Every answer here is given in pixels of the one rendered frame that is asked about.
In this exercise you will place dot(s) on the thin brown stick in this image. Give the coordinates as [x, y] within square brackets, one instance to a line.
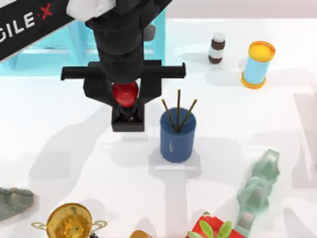
[178, 109]
[188, 111]
[169, 115]

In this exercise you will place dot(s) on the light blue rack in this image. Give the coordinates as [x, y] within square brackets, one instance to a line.
[62, 49]

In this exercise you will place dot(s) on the dark bottle with red cap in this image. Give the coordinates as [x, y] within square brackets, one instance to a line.
[125, 95]

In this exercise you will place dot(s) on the light blue can yellow ends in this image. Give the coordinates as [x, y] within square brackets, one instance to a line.
[257, 65]

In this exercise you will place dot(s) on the brown round bread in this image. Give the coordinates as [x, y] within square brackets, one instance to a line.
[138, 234]

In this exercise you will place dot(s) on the brown bottle with white cap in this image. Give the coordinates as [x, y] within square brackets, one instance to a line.
[217, 48]

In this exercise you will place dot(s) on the grey-green rock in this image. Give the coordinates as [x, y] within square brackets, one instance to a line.
[13, 203]

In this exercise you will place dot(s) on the gold trophy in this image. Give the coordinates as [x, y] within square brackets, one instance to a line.
[69, 223]

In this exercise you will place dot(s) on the red plant pot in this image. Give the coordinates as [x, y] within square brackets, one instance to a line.
[213, 226]

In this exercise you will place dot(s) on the pale green translucent stapler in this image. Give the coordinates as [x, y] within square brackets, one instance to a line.
[258, 188]

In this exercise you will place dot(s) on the dark blue cylindrical holder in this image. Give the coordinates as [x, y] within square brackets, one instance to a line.
[177, 146]

